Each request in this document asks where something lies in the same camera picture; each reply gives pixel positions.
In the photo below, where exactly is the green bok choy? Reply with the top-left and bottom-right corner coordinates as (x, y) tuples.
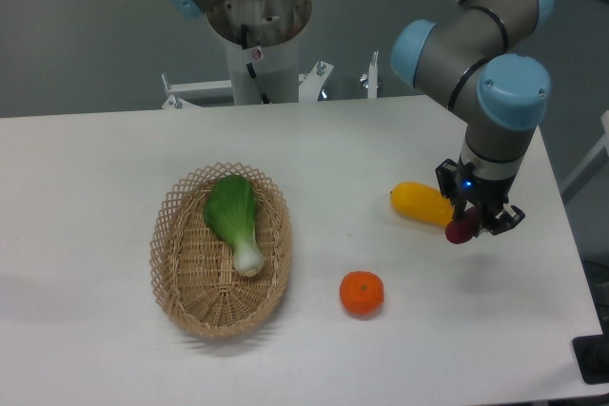
(204, 175), (265, 278)

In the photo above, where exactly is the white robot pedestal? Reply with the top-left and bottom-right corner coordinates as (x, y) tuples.
(206, 0), (312, 100)

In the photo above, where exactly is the orange tangerine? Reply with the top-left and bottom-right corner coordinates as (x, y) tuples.
(339, 271), (384, 317)

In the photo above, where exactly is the white frame at right edge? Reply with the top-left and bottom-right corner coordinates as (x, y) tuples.
(560, 111), (608, 203)

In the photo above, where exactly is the white metal base frame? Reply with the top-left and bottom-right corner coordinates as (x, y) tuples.
(162, 50), (382, 109)

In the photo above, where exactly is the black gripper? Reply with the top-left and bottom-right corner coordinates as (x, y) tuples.
(435, 159), (525, 236)

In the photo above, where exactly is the black device at table edge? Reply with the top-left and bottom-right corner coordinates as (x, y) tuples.
(572, 335), (608, 385)

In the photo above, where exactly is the woven wicker basket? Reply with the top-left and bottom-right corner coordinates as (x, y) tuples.
(150, 164), (292, 338)

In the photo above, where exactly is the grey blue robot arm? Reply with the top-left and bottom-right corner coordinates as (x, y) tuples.
(170, 0), (554, 243)

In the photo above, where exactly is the yellow mango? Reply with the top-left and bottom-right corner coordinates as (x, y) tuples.
(390, 182), (453, 228)

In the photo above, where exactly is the black cable on pedestal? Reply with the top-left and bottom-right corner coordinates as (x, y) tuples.
(240, 24), (272, 106)

